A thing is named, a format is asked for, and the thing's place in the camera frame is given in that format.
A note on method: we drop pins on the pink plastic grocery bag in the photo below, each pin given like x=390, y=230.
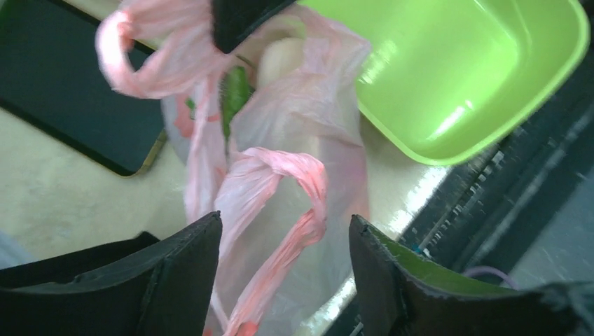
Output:
x=294, y=168

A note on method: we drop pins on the green cucumber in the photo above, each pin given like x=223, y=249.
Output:
x=234, y=92

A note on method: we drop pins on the black rectangular tray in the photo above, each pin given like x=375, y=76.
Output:
x=50, y=78

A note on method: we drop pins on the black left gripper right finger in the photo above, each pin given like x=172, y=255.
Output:
x=402, y=293

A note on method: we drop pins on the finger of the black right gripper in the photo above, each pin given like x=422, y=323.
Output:
x=236, y=20

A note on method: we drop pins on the green plastic tray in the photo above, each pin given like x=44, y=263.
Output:
x=445, y=79

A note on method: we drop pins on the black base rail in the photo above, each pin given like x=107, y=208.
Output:
x=519, y=216

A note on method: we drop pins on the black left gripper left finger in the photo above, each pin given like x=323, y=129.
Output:
x=139, y=286

